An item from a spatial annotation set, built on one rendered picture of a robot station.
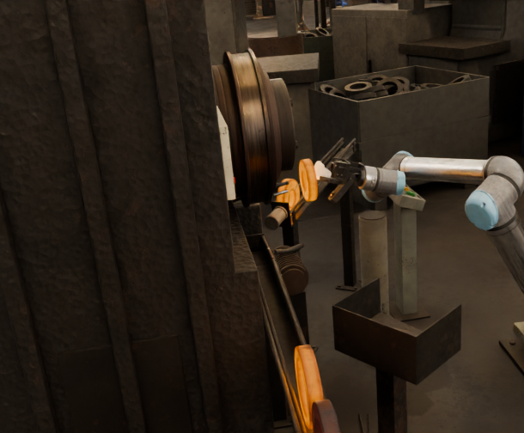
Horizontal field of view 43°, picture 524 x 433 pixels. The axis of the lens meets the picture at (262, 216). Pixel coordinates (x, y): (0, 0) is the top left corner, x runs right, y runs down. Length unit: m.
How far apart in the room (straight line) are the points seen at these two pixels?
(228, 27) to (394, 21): 1.80
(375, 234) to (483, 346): 0.65
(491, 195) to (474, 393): 0.87
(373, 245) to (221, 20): 2.29
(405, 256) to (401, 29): 3.18
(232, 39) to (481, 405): 2.98
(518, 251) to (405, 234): 0.84
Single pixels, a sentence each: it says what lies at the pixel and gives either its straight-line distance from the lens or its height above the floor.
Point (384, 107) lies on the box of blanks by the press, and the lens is 4.27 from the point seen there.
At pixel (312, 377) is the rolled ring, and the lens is 1.48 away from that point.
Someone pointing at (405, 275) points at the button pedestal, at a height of 0.21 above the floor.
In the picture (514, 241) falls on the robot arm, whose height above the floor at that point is 0.69.
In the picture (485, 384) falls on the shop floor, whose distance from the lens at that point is 2.78.
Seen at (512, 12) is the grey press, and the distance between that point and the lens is 5.81.
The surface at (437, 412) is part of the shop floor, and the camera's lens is 2.62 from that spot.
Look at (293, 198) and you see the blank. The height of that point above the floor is 0.69.
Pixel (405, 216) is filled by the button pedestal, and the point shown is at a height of 0.49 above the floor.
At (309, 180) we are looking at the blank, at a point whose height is 0.85.
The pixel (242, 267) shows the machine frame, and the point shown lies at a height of 0.87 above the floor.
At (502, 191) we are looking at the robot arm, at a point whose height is 0.86.
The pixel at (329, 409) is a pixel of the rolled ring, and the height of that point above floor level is 0.75.
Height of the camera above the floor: 1.59
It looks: 21 degrees down
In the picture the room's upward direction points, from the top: 6 degrees counter-clockwise
